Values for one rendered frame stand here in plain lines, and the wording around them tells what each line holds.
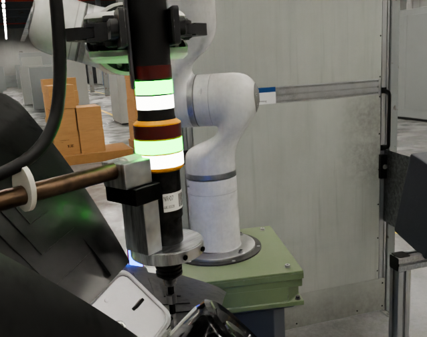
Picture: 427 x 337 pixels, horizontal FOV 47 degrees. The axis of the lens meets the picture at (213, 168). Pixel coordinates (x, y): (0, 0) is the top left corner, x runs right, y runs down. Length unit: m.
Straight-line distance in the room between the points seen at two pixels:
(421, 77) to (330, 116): 8.35
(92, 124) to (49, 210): 7.61
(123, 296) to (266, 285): 0.68
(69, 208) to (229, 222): 0.74
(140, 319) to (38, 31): 0.38
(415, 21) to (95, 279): 10.71
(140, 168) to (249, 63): 1.98
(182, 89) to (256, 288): 0.46
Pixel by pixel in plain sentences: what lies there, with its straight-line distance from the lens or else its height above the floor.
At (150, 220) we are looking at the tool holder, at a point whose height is 1.33.
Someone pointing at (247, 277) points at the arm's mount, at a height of 1.01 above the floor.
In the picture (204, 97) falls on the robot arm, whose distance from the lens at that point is 1.09.
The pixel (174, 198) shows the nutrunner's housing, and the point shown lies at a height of 1.34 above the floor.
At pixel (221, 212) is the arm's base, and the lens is 1.14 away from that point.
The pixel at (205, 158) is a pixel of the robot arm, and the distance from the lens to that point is 1.11.
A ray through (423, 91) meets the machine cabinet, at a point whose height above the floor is 0.60.
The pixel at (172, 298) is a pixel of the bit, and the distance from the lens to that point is 0.49.
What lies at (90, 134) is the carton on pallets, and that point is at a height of 0.44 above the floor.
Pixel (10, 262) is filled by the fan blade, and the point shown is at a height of 1.39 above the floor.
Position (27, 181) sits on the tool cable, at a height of 1.39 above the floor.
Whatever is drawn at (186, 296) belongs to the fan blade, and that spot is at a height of 1.18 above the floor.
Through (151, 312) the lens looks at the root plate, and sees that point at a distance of 0.44.
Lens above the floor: 1.46
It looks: 12 degrees down
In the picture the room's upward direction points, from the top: 3 degrees counter-clockwise
